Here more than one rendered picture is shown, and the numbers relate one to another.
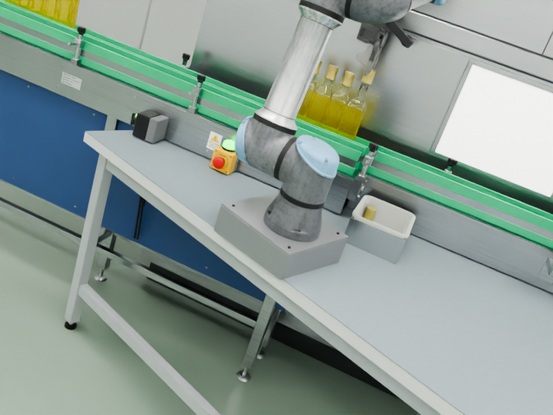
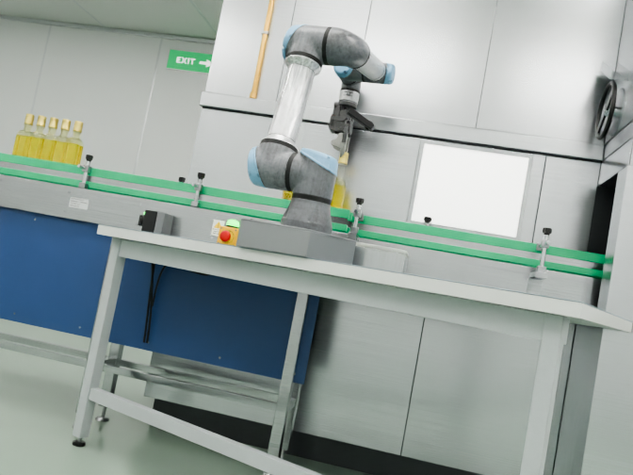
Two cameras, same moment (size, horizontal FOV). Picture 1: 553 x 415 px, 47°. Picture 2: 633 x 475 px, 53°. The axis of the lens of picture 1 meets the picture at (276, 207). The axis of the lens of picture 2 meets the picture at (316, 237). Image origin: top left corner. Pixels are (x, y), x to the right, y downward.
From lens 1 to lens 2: 0.87 m
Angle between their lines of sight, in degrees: 26
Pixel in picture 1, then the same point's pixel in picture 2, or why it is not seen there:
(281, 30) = not seen: hidden behind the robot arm
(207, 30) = (198, 161)
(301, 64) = (295, 95)
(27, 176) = (29, 308)
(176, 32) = not seen: hidden behind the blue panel
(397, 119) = (374, 200)
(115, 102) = (121, 213)
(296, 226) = (311, 219)
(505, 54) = (447, 131)
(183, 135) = (188, 228)
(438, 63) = (397, 148)
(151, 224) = (160, 326)
